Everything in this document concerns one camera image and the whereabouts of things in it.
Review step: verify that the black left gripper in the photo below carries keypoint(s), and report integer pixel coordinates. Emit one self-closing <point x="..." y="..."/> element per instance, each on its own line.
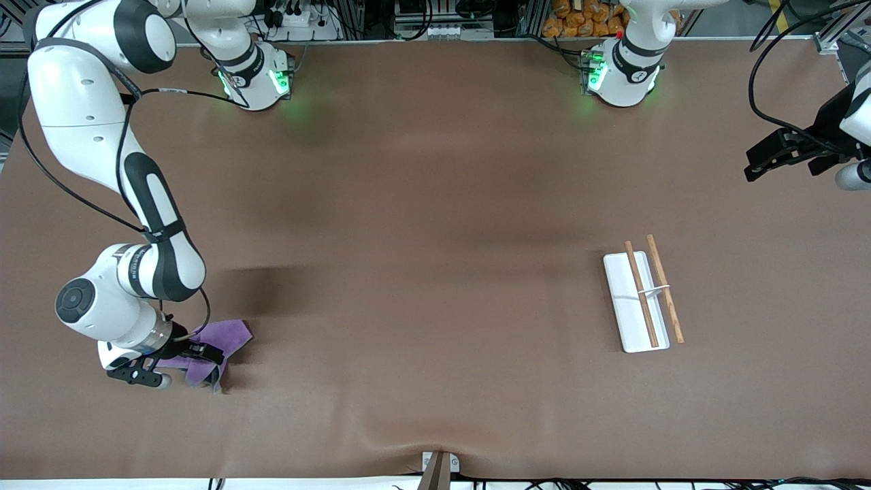
<point x="825" y="129"/>

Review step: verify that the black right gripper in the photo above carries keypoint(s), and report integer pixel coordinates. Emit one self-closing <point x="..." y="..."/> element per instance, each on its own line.
<point x="181" y="335"/>

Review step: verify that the purple cloth towel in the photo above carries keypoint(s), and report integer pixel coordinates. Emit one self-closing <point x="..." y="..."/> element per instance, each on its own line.
<point x="231" y="335"/>

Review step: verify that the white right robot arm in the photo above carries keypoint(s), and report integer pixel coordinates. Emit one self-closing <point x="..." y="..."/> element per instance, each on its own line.
<point x="81" y="102"/>

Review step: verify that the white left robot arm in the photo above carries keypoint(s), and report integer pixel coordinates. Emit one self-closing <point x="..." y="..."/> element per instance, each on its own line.
<point x="626" y="75"/>

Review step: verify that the white rack with wooden bars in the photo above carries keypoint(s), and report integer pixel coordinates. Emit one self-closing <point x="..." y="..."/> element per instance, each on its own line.
<point x="629" y="306"/>

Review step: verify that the brown table cover mat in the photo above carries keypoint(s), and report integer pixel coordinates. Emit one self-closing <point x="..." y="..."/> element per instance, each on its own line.
<point x="408" y="272"/>

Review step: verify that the pile of orange packets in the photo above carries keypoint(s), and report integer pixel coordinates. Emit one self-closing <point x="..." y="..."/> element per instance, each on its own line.
<point x="578" y="17"/>

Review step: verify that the white power strip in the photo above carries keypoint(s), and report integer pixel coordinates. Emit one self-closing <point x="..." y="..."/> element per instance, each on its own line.
<point x="299" y="20"/>

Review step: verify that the aluminium frame post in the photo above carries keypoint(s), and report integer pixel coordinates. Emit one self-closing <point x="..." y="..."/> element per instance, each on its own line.
<point x="17" y="34"/>
<point x="840" y="30"/>

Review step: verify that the grey metal bracket with pole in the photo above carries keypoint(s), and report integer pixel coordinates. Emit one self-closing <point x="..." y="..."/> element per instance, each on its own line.
<point x="440" y="469"/>

